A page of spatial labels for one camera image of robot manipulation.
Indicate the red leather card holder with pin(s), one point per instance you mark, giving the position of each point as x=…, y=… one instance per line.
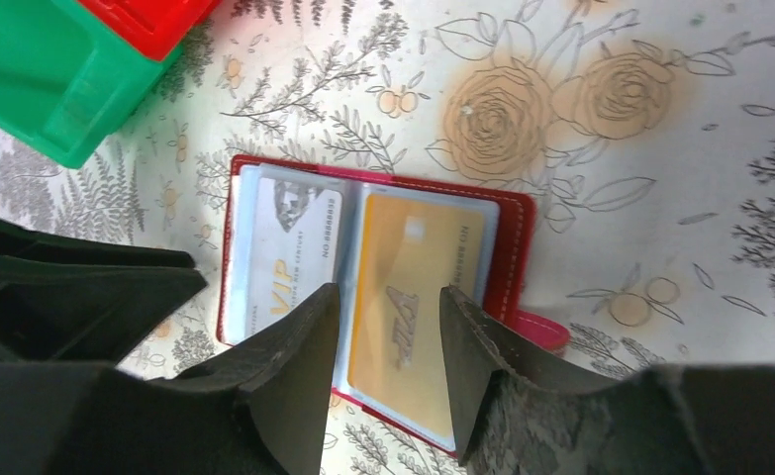
x=508, y=230

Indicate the floral table mat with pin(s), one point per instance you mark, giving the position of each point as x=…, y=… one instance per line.
x=643, y=131

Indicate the green plastic bin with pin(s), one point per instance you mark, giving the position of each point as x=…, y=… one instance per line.
x=66, y=80

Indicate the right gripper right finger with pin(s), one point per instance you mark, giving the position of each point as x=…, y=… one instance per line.
x=519, y=409

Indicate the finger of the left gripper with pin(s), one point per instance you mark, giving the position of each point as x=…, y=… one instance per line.
x=64, y=298

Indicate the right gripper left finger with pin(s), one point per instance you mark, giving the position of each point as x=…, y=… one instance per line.
x=259, y=407

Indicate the red plastic bin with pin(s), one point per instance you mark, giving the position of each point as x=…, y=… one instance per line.
x=153, y=27

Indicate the gold credit card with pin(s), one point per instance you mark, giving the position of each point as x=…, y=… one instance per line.
x=410, y=250

